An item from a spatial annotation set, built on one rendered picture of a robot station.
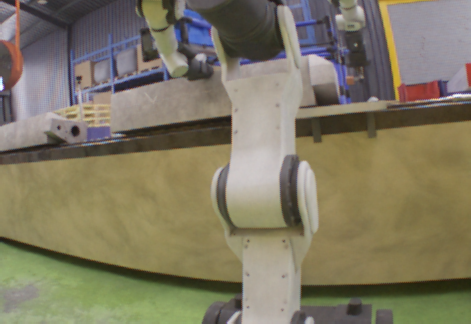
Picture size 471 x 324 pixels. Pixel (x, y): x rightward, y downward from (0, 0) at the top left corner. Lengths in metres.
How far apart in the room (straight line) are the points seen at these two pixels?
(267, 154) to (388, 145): 0.68
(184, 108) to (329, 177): 0.65
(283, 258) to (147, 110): 1.04
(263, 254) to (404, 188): 0.71
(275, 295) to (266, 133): 0.33
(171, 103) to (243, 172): 0.87
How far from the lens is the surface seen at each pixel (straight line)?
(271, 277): 0.68
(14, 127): 2.52
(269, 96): 0.65
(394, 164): 1.22
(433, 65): 11.97
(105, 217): 1.80
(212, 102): 1.34
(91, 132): 2.62
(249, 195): 0.60
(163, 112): 1.45
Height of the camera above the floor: 0.76
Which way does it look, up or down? 2 degrees down
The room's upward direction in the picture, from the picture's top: 7 degrees counter-clockwise
